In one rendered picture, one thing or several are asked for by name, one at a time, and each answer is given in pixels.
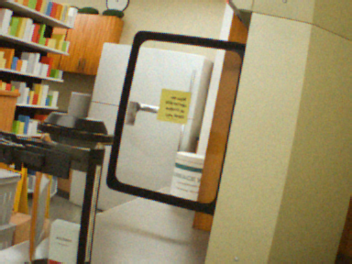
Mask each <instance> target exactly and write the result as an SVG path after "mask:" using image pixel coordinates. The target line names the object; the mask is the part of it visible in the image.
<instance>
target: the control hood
mask: <svg viewBox="0 0 352 264"><path fill-rule="evenodd" d="M229 2H231V4H232V5H233V6H234V9H235V10H236V11H237V12H238V14H239V15H241V17H242V19H243V20H244V22H245V24H246V26H247V28H248V31H249V28H250V20H251V17H252V13H253V8H254V0H229Z"/></svg>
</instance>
